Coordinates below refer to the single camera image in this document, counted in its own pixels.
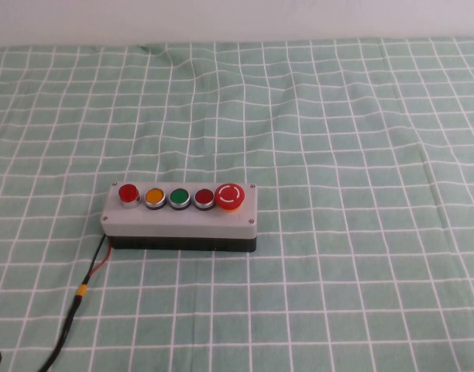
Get grey black push-button control box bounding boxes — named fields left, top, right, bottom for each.
left=100, top=181, right=259, bottom=254

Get red emergency stop mushroom button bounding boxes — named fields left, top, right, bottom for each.
left=215, top=183, right=246, bottom=213

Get dark red push button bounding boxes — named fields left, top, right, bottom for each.
left=193, top=188, right=216, bottom=212

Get green push button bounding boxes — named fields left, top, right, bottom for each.
left=168, top=188, right=191, bottom=211

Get yellow push button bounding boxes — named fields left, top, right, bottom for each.
left=143, top=187, right=167, bottom=211

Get red indicator lamp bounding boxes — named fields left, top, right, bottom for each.
left=118, top=184, right=141, bottom=209

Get green white checked tablecloth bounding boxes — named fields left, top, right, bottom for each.
left=0, top=36, right=474, bottom=372

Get black red power cable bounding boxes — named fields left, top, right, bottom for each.
left=37, top=233, right=114, bottom=372

